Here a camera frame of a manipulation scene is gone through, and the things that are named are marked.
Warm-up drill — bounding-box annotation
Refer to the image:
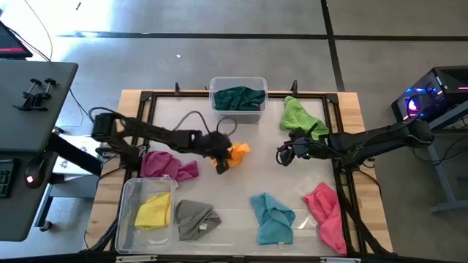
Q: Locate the black keyboard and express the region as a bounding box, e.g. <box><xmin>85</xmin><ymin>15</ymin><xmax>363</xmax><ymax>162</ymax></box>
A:
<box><xmin>0</xmin><ymin>159</ymin><xmax>15</xmax><ymax>200</ymax></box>

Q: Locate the clear plastic bin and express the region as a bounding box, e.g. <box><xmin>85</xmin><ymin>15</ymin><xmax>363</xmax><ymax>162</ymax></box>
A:
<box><xmin>114</xmin><ymin>177</ymin><xmax>179</xmax><ymax>255</ymax></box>
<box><xmin>208</xmin><ymin>76</ymin><xmax>269</xmax><ymax>124</ymax></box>

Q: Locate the grey metal stand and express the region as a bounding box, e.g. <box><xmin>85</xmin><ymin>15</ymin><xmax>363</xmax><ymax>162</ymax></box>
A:
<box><xmin>426</xmin><ymin>102</ymin><xmax>468</xmax><ymax>215</ymax></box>

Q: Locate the black lit computer case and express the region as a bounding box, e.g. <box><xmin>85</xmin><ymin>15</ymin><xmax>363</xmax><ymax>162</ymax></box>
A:
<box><xmin>390</xmin><ymin>65</ymin><xmax>468</xmax><ymax>127</ymax></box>

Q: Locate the dark green towel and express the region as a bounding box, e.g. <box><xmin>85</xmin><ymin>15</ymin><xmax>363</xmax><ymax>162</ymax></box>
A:
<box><xmin>214</xmin><ymin>86</ymin><xmax>267</xmax><ymax>112</ymax></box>

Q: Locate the white box with blue marks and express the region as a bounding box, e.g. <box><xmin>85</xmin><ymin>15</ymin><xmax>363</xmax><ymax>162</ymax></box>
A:
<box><xmin>53</xmin><ymin>134</ymin><xmax>107</xmax><ymax>176</ymax></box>

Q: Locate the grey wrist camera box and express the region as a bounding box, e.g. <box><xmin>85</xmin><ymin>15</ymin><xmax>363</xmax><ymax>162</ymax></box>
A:
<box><xmin>292</xmin><ymin>137</ymin><xmax>310</xmax><ymax>158</ymax></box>

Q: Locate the grey towel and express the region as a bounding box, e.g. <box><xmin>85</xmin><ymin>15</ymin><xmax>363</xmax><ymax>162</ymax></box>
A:
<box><xmin>174</xmin><ymin>199</ymin><xmax>222</xmax><ymax>242</ymax></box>

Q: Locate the blue towel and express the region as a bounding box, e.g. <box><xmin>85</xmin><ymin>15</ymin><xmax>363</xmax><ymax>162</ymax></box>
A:
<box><xmin>250</xmin><ymin>192</ymin><xmax>296</xmax><ymax>246</ymax></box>

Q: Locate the pink towel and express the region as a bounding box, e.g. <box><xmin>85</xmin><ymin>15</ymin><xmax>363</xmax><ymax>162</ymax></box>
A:
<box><xmin>303</xmin><ymin>182</ymin><xmax>347</xmax><ymax>256</ymax></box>

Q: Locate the black screw clamp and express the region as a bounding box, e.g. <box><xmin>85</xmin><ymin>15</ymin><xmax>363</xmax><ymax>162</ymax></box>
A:
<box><xmin>12</xmin><ymin>77</ymin><xmax>43</xmax><ymax>113</ymax></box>
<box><xmin>22</xmin><ymin>77</ymin><xmax>59</xmax><ymax>110</ymax></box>

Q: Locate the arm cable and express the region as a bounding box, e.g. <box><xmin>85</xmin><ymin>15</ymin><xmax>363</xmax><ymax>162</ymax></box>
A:
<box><xmin>171</xmin><ymin>110</ymin><xmax>238</xmax><ymax>137</ymax></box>
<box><xmin>276</xmin><ymin>143</ymin><xmax>295</xmax><ymax>167</ymax></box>

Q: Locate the magenta towel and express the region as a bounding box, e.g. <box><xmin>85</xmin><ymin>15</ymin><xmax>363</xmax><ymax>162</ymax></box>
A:
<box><xmin>140</xmin><ymin>150</ymin><xmax>200</xmax><ymax>182</ymax></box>

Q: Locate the black table frame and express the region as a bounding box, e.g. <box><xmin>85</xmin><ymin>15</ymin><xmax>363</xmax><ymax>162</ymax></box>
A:
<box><xmin>83</xmin><ymin>89</ymin><xmax>394</xmax><ymax>262</ymax></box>

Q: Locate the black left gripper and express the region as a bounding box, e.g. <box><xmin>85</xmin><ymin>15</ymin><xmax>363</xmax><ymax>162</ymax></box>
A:
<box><xmin>200</xmin><ymin>130</ymin><xmax>233</xmax><ymax>175</ymax></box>

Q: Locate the lime green towel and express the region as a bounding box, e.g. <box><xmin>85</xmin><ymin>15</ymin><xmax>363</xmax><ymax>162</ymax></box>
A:
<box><xmin>279</xmin><ymin>96</ymin><xmax>330</xmax><ymax>142</ymax></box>

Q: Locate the black computer mouse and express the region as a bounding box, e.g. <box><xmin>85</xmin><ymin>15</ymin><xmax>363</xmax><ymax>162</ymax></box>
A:
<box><xmin>24</xmin><ymin>156</ymin><xmax>47</xmax><ymax>190</ymax></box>

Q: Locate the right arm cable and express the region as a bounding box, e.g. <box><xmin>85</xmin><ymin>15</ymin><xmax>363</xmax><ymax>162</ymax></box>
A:
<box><xmin>276</xmin><ymin>143</ymin><xmax>295</xmax><ymax>167</ymax></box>

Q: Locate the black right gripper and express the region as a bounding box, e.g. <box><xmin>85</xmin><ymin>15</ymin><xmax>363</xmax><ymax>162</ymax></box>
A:
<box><xmin>289</xmin><ymin>122</ymin><xmax>331</xmax><ymax>161</ymax></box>

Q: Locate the orange towel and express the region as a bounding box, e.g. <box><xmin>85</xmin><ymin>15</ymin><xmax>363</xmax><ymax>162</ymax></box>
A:
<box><xmin>211</xmin><ymin>142</ymin><xmax>252</xmax><ymax>168</ymax></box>

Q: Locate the black floor cable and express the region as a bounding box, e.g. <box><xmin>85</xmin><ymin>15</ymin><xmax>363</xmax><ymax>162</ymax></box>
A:
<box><xmin>69</xmin><ymin>89</ymin><xmax>97</xmax><ymax>129</ymax></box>

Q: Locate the thin floor cable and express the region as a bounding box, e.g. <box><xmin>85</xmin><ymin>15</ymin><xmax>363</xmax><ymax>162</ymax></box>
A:
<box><xmin>23</xmin><ymin>0</ymin><xmax>54</xmax><ymax>61</ymax></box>

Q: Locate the glossy white table mat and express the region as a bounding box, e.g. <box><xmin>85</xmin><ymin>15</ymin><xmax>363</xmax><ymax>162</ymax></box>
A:
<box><xmin>151</xmin><ymin>96</ymin><xmax>348</xmax><ymax>256</ymax></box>

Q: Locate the yellow towel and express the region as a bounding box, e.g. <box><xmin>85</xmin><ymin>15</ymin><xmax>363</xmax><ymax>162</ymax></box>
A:
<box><xmin>134</xmin><ymin>191</ymin><xmax>172</xmax><ymax>231</ymax></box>

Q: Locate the grey desk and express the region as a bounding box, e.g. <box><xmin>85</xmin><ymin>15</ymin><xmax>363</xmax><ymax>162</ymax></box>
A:
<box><xmin>0</xmin><ymin>60</ymin><xmax>80</xmax><ymax>242</ymax></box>

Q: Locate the black computer monitor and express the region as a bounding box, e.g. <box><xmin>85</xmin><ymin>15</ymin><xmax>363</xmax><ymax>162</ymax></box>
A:
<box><xmin>0</xmin><ymin>20</ymin><xmax>34</xmax><ymax>59</ymax></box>

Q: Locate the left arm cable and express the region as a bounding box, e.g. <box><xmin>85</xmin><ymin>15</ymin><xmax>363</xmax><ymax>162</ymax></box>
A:
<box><xmin>171</xmin><ymin>110</ymin><xmax>238</xmax><ymax>137</ymax></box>

